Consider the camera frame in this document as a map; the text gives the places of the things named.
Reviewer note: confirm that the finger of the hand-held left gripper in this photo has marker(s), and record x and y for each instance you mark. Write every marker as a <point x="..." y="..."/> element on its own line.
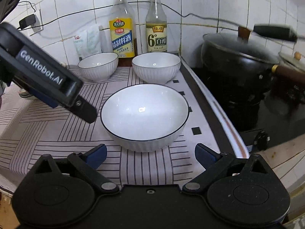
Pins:
<point x="85" y="112"/>
<point x="46" y="99"/>

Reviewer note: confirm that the black gas stove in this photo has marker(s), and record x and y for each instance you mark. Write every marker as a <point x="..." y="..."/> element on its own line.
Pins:
<point x="274" y="124"/>

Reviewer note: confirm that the striped tablecloth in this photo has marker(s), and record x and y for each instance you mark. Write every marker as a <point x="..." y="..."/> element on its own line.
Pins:
<point x="59" y="133"/>

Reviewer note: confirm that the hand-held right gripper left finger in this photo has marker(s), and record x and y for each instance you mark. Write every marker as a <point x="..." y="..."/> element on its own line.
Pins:
<point x="99" y="156"/>

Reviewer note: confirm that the yellow label cooking wine bottle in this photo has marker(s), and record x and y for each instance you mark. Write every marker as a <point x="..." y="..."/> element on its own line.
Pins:
<point x="121" y="38"/>

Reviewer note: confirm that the clear vinegar bottle yellow cap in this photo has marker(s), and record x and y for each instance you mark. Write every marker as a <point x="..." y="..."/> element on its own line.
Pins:
<point x="156" y="38"/>

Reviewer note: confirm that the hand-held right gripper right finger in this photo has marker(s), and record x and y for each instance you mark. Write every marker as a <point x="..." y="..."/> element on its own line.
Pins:
<point x="205" y="156"/>

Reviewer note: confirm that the white salt bag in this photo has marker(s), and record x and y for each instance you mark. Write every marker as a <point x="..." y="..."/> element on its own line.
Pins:
<point x="88" y="43"/>

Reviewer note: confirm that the black power adapter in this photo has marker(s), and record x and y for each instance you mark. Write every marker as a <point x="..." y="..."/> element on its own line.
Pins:
<point x="27" y="21"/>

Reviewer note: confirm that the white ribbed bowl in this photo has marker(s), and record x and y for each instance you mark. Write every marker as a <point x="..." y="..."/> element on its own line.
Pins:
<point x="97" y="69"/>
<point x="154" y="72"/>
<point x="145" y="114"/>

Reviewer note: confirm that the white wall socket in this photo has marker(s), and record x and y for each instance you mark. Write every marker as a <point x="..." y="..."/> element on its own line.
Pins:
<point x="39" y="28"/>

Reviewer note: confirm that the glass wok lid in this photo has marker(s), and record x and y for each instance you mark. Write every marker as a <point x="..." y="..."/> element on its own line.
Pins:
<point x="238" y="45"/>

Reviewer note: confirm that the white enamel pot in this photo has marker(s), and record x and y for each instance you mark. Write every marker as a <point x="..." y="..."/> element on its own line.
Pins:
<point x="292" y="60"/>

